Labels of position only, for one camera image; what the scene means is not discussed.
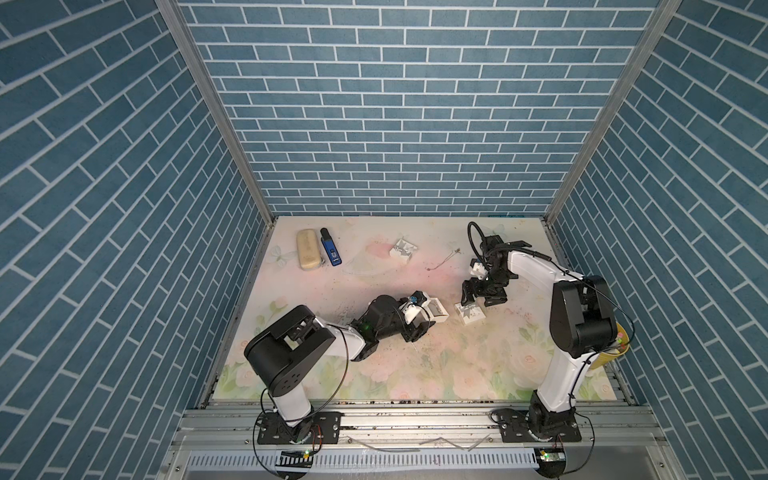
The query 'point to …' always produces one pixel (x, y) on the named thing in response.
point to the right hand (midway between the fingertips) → (476, 303)
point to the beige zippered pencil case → (308, 249)
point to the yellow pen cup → (620, 347)
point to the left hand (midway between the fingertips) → (433, 316)
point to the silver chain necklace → (456, 250)
